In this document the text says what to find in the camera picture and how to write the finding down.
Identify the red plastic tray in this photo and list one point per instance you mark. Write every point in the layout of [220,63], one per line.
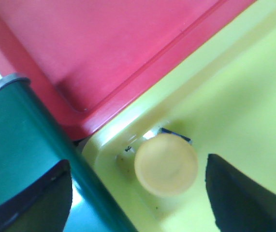
[88,59]

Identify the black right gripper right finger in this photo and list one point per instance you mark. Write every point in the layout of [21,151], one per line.
[239,204]

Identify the silver conveyor frame rail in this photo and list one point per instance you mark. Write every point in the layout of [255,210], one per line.
[11,78]

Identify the green conveyor belt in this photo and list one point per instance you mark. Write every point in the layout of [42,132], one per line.
[31,143]

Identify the yellow mushroom push button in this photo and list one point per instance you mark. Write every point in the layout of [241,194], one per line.
[162,163]

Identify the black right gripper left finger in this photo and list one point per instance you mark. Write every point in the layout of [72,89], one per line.
[44,206]

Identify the yellow-green plastic tray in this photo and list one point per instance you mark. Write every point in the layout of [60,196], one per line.
[222,97]

